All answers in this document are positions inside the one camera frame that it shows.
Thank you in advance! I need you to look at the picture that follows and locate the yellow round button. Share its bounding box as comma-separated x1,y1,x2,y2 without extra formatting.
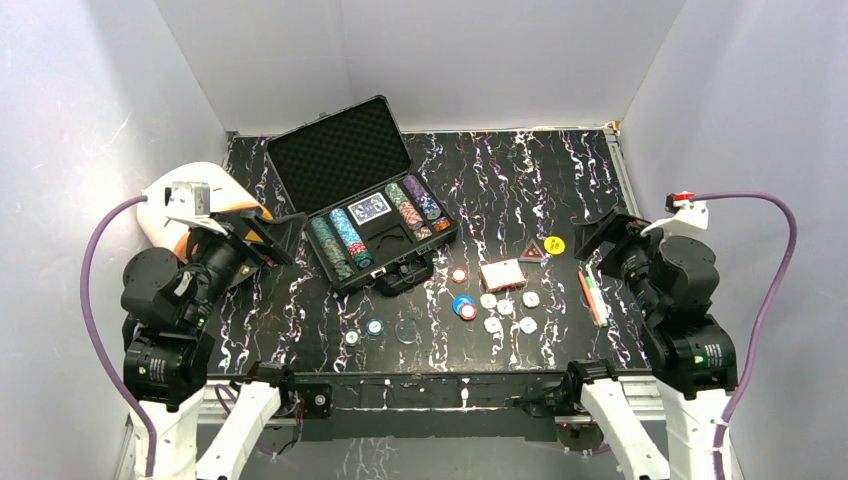
543,235,566,255

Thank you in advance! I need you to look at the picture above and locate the red poker chip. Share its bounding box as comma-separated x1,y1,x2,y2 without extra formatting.
450,267,469,284
459,304,477,321

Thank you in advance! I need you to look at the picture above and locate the black poker set case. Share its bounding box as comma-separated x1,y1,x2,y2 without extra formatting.
267,96,458,297

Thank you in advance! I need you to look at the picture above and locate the red card deck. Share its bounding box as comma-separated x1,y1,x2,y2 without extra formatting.
480,258,527,293

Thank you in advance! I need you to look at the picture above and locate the green white pen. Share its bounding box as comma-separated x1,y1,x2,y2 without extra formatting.
585,266,609,328

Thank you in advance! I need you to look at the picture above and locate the purple cable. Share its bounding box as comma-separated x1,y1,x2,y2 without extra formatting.
692,191,799,480
80,194,159,478

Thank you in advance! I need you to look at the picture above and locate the orange pen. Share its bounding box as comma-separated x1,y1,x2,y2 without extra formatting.
578,270,599,328

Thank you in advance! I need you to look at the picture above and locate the green blue chip stack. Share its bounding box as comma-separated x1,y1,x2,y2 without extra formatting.
310,218,354,281

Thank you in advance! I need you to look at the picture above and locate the red triangle dealer marker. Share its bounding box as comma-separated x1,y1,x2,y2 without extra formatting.
517,239,547,264

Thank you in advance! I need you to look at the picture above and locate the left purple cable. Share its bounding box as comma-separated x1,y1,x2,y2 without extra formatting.
80,194,159,478

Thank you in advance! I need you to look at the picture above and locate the clear round disc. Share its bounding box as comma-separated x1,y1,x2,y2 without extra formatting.
395,319,419,345

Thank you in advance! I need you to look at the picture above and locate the blue card deck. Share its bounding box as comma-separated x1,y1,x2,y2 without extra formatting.
347,192,391,225

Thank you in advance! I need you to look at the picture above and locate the red yellow chip stack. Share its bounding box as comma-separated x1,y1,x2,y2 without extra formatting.
431,216,452,233

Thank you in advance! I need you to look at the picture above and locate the green white chip stack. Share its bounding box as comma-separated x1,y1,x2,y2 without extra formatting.
385,183,424,231

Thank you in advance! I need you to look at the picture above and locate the white and orange cylinder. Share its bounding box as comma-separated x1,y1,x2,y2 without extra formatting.
136,162,273,264

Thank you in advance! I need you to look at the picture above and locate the blue small blind button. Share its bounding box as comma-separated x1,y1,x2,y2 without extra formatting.
452,295,474,315

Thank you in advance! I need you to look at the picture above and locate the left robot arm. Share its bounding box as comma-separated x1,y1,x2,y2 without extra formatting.
121,181,307,479

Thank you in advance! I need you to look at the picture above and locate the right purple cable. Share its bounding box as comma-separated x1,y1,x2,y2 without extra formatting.
692,191,799,480

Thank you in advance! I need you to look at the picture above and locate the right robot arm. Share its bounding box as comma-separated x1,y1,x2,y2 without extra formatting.
563,192,738,479

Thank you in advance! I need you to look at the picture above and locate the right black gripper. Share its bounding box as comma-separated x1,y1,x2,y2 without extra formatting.
570,204,662,317

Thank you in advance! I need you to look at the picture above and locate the purple chip stack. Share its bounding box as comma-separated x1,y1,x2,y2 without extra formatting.
403,175,442,221

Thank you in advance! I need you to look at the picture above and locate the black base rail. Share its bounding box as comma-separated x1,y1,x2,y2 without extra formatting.
294,371,591,441

